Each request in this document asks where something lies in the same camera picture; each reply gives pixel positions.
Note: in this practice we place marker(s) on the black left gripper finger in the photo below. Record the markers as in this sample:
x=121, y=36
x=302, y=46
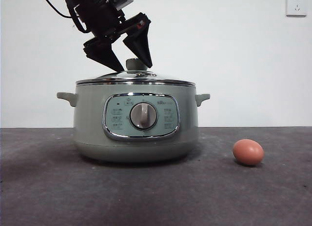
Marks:
x=103, y=52
x=142, y=45

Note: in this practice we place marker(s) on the glass lid with green knob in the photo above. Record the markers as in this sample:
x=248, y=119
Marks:
x=135, y=64

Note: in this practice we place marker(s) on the brown egg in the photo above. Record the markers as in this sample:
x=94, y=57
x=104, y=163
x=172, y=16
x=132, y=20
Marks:
x=248, y=152

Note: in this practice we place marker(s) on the pale green electric pot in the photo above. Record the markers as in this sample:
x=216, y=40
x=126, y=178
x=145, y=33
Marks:
x=92, y=118

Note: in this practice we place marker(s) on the white wall socket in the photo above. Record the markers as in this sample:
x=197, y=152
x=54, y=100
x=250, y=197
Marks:
x=296, y=5

